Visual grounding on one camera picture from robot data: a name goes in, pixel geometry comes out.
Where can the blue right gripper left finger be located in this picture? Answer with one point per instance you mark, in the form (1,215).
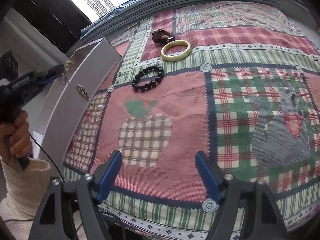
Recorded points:
(105,176)

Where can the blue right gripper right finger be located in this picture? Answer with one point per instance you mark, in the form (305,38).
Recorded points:
(212,177)

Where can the silver ring keychain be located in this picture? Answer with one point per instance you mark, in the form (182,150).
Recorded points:
(68,66)

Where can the white knit left sleeve forearm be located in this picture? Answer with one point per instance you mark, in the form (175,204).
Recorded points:
(25,191)

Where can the person's left hand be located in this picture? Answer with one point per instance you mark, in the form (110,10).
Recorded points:
(15,140)

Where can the white cardboard box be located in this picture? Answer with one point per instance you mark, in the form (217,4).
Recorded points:
(63,107)

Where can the patchwork plaid quilt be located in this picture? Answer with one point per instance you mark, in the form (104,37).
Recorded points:
(247,96)

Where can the cream jade bangle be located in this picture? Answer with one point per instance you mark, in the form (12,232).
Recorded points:
(176,51)

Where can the brown leather watch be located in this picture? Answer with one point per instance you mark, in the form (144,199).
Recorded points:
(161,36)

